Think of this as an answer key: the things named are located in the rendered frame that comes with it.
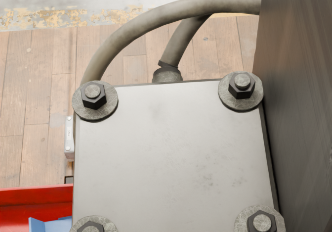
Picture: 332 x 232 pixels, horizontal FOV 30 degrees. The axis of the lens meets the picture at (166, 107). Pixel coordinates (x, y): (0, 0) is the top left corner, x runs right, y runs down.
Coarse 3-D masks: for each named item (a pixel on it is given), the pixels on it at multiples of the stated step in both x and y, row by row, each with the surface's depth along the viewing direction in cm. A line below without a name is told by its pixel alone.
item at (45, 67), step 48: (0, 48) 110; (48, 48) 109; (96, 48) 109; (144, 48) 108; (192, 48) 108; (240, 48) 107; (0, 96) 104; (48, 96) 104; (0, 144) 99; (48, 144) 99
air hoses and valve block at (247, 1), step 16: (176, 0) 31; (192, 0) 30; (208, 0) 30; (224, 0) 31; (240, 0) 31; (256, 0) 31; (144, 16) 31; (160, 16) 30; (176, 16) 30; (192, 16) 31; (208, 16) 32; (128, 32) 31; (144, 32) 31; (176, 32) 32; (192, 32) 32; (112, 48) 32; (176, 48) 32; (96, 64) 33; (160, 64) 32; (176, 64) 32; (96, 80) 34
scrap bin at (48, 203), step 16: (0, 192) 89; (16, 192) 89; (32, 192) 89; (48, 192) 89; (64, 192) 90; (0, 208) 93; (16, 208) 93; (32, 208) 92; (48, 208) 92; (64, 208) 92; (0, 224) 91; (16, 224) 91
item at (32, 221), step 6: (30, 222) 88; (36, 222) 89; (42, 222) 90; (48, 222) 91; (54, 222) 91; (60, 222) 91; (66, 222) 91; (30, 228) 88; (36, 228) 89; (42, 228) 90; (48, 228) 90; (54, 228) 90; (60, 228) 90; (66, 228) 90
